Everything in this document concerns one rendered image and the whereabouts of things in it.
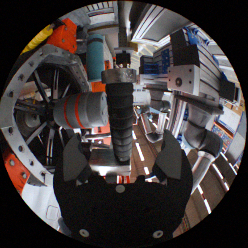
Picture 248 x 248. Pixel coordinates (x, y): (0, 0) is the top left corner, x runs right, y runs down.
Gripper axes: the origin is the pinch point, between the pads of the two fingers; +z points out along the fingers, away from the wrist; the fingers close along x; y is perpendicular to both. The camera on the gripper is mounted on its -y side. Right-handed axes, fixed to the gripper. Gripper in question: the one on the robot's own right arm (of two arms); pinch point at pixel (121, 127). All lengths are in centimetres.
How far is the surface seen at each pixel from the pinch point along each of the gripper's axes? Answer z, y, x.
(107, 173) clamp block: -2.4, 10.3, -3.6
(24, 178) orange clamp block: -12.3, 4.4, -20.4
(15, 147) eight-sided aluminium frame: -8.8, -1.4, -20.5
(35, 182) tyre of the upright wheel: -11.6, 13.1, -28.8
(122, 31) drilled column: 78, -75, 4
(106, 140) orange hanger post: 65, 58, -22
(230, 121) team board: 100, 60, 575
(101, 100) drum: 12.8, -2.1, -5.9
